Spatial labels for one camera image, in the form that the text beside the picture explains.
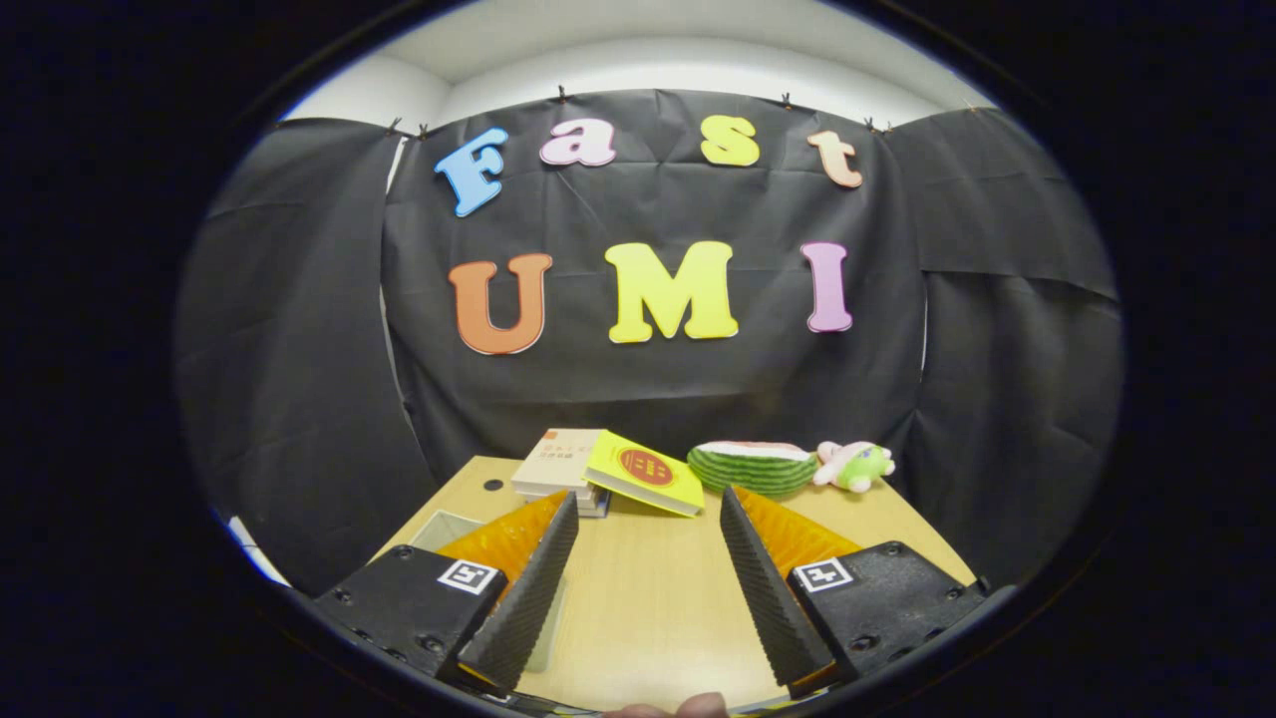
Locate beige book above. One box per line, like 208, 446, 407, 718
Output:
510, 429, 607, 497

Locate watermelon slice plush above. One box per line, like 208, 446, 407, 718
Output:
688, 441, 820, 500

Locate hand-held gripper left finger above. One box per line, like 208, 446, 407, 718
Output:
309, 489, 581, 696

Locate pink and green plush toy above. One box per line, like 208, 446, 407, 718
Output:
812, 441, 896, 495

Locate black backdrop cloth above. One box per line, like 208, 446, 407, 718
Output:
174, 88, 1122, 599

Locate yellow book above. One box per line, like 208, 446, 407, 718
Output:
583, 430, 706, 519

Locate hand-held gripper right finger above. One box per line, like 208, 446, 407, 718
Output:
719, 485, 993, 699

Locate cream fabric storage box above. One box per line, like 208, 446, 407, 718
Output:
409, 509, 569, 674

